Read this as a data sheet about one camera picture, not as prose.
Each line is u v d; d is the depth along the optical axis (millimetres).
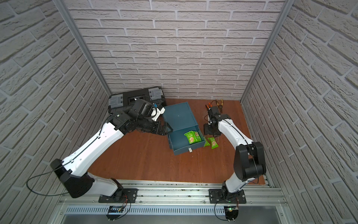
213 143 922
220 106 1176
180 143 775
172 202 729
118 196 658
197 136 789
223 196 666
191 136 791
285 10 701
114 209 725
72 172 390
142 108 534
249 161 452
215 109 723
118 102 945
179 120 812
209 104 1166
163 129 607
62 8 699
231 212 696
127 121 478
